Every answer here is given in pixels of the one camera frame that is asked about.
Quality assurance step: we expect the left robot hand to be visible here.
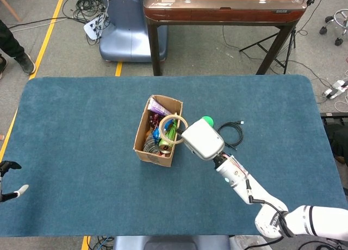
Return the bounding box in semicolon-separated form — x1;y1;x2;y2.
0;160;29;203

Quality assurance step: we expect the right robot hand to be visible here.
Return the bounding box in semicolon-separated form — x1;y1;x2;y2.
175;118;226;161

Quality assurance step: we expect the yellow tape roll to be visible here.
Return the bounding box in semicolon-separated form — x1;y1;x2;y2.
158;114;189;146

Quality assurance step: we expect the black cable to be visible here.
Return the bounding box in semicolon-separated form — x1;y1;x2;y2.
216;120;245;150

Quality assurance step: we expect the blue-grey own robot base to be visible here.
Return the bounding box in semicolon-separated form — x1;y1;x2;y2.
113;235;232;250

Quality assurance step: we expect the brown cardboard box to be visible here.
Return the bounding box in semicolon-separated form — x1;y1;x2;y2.
133;94;184;168

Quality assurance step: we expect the black-and-white striped cloth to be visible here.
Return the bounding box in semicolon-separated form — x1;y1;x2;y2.
143;133;160;153

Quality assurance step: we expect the green drink can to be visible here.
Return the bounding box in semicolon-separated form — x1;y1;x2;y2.
158;119;180;155

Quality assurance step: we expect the blue snack bag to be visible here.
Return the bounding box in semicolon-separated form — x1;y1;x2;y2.
152;119;175;144

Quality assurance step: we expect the dark red grape bunch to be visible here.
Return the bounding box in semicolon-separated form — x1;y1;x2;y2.
148;111;165;126

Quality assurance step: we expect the purple snack packet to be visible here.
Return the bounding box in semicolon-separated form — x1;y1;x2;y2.
147;95;174;118

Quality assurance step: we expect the blue felt table mat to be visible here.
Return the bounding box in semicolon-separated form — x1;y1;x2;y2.
0;74;348;238

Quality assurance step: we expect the grey shoe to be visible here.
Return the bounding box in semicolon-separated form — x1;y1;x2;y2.
0;55;8;80
14;53;36;76

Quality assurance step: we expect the clear plastic bag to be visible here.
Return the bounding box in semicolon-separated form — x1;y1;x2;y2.
229;235;263;250

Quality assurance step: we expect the person's black trouser leg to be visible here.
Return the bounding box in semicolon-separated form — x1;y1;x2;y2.
0;19;27;58

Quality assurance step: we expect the brown mahjong table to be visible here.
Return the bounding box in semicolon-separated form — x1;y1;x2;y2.
143;0;308;76

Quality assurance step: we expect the black bag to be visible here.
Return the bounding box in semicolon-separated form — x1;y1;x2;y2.
320;112;348;164

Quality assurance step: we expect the black tripod stand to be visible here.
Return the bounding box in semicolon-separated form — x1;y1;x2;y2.
239;0;320;76

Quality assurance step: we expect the white power strip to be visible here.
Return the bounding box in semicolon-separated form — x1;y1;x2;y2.
322;80;348;99
83;16;107;41

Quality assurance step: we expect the wooden-legged chair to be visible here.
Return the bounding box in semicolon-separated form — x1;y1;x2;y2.
0;0;30;22

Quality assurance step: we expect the chrome stool caster base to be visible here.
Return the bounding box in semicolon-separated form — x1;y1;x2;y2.
319;9;348;46

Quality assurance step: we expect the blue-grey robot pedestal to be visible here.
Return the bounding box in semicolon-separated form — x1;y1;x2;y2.
99;0;169;63

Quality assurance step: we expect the tangle of black floor cables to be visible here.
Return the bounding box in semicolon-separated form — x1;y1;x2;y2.
62;0;109;46

